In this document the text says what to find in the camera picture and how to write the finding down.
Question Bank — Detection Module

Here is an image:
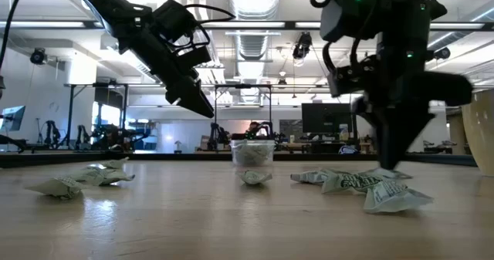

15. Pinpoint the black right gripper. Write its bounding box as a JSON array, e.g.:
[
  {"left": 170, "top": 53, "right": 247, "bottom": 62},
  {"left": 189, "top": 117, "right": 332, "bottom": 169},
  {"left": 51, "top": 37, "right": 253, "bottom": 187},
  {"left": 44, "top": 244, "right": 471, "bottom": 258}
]
[{"left": 327, "top": 35, "right": 474, "bottom": 168}]

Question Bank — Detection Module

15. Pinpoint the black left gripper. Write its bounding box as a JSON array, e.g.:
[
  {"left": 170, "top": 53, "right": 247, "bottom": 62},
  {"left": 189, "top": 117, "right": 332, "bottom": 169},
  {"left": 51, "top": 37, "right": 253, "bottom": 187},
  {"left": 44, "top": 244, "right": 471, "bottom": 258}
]
[{"left": 119, "top": 28, "right": 215, "bottom": 119}]

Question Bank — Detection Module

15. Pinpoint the green white sweetener packet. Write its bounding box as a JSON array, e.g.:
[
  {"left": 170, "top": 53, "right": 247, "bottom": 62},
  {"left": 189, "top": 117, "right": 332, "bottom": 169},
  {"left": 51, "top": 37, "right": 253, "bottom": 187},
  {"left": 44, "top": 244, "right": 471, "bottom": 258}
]
[
  {"left": 320, "top": 170, "right": 387, "bottom": 194},
  {"left": 362, "top": 167, "right": 413, "bottom": 181},
  {"left": 289, "top": 169, "right": 333, "bottom": 184},
  {"left": 87, "top": 157, "right": 130, "bottom": 171},
  {"left": 67, "top": 167, "right": 103, "bottom": 182}
]

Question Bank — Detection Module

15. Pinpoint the bills pile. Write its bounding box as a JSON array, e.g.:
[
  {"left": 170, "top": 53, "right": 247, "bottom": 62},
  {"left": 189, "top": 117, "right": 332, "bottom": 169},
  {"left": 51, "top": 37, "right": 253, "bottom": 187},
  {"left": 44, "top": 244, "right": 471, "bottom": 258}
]
[{"left": 362, "top": 179, "right": 435, "bottom": 214}]

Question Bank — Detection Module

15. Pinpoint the clear plastic container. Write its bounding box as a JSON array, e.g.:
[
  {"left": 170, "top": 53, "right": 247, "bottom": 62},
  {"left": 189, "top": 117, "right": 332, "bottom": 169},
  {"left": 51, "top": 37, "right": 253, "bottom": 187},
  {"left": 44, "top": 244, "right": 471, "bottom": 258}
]
[{"left": 230, "top": 138, "right": 276, "bottom": 167}]

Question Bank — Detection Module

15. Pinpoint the bill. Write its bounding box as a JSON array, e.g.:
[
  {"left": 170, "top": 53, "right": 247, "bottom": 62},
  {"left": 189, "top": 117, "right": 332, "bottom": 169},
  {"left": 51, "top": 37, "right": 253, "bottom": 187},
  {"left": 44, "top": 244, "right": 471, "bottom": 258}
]
[
  {"left": 86, "top": 170, "right": 136, "bottom": 187},
  {"left": 235, "top": 170, "right": 273, "bottom": 186},
  {"left": 25, "top": 176, "right": 89, "bottom": 200}
]

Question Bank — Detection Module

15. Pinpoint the white blue bag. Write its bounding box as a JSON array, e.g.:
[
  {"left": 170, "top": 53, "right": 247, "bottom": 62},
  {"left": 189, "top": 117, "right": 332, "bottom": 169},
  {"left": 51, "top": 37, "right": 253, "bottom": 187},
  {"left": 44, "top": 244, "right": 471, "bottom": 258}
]
[{"left": 338, "top": 144, "right": 360, "bottom": 156}]

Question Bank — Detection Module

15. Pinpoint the person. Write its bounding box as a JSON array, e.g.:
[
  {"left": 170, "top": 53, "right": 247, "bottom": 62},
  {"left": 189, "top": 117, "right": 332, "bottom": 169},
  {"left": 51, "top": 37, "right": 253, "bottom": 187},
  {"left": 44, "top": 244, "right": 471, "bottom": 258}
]
[{"left": 246, "top": 120, "right": 262, "bottom": 137}]

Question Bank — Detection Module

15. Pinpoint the black monitor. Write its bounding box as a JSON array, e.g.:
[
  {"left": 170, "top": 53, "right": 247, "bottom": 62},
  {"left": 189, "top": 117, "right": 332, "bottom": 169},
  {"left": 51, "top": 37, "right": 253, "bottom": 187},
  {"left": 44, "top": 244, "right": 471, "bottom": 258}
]
[{"left": 301, "top": 103, "right": 356, "bottom": 134}]

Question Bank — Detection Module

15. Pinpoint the tilted computer screen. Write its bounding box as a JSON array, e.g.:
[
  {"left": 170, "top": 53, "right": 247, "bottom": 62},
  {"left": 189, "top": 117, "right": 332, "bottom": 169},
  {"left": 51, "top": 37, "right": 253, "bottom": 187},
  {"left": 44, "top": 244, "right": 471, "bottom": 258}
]
[{"left": 0, "top": 105, "right": 26, "bottom": 133}]

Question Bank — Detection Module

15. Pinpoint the black aluminium table frame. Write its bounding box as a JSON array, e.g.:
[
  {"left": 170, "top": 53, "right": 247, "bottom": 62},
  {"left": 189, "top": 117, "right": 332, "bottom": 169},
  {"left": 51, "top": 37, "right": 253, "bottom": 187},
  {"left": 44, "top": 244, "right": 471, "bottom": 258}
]
[{"left": 0, "top": 151, "right": 478, "bottom": 169}]

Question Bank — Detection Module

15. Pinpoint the silver ventilation duct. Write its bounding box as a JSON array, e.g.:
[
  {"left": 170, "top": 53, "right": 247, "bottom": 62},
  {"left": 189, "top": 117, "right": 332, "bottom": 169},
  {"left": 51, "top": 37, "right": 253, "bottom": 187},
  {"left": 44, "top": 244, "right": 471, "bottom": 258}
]
[{"left": 227, "top": 0, "right": 282, "bottom": 62}]

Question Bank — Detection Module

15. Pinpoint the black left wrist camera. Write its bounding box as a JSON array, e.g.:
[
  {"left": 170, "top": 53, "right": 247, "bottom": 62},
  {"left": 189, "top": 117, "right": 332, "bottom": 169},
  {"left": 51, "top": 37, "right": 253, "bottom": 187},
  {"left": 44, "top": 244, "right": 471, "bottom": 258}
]
[{"left": 152, "top": 0, "right": 202, "bottom": 41}]

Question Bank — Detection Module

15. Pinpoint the black ceiling camera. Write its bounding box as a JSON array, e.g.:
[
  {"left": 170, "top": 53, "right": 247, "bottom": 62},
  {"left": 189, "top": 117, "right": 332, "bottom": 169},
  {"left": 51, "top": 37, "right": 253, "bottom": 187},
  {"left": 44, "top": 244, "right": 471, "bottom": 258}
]
[
  {"left": 431, "top": 46, "right": 452, "bottom": 61},
  {"left": 29, "top": 47, "right": 48, "bottom": 66},
  {"left": 292, "top": 31, "right": 313, "bottom": 60}
]

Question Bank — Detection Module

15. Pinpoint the black left camera cable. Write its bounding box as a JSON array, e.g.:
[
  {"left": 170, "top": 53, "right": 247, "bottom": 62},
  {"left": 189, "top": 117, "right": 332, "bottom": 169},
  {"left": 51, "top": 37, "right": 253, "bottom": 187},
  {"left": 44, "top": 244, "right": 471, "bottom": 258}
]
[{"left": 169, "top": 3, "right": 237, "bottom": 52}]

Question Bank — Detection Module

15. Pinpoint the black hanging cable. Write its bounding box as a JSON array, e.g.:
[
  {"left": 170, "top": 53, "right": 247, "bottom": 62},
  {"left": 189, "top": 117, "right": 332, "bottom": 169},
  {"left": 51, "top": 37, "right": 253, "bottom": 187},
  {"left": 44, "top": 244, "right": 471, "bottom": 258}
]
[{"left": 0, "top": 0, "right": 29, "bottom": 74}]

